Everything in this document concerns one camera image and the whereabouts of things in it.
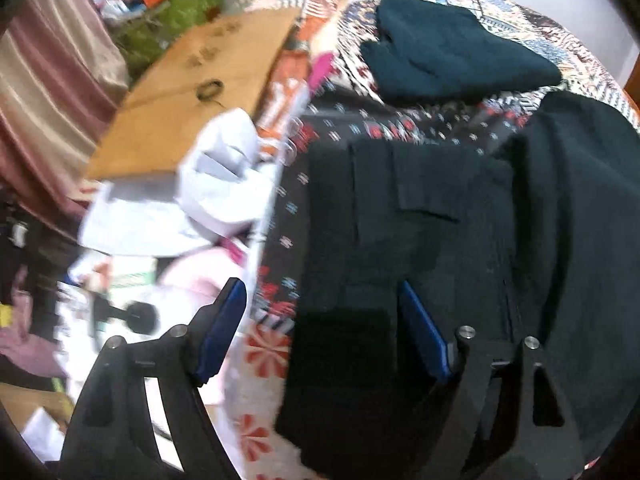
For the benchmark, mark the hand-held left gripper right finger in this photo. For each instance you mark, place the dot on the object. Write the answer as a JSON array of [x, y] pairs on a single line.
[[426, 332]]

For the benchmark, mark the folded dark teal garment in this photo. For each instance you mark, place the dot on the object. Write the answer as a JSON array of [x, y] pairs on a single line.
[[450, 55]]

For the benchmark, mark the patterned patchwork bedsheet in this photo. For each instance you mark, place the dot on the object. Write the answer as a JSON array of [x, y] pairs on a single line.
[[345, 110]]

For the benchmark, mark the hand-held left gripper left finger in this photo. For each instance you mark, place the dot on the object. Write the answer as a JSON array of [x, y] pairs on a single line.
[[224, 327]]

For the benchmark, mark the pink cloth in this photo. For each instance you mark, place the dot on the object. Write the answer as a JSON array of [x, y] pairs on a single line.
[[192, 280]]

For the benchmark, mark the pink satin curtain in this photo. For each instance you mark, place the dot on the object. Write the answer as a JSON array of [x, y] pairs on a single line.
[[55, 90]]

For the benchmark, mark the brown cardboard sheet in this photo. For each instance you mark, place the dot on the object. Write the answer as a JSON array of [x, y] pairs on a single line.
[[200, 90]]

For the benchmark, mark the green patterned cloth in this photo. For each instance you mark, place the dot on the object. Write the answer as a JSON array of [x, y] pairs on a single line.
[[170, 20]]

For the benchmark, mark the black pants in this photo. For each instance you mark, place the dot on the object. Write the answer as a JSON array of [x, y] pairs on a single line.
[[400, 240]]

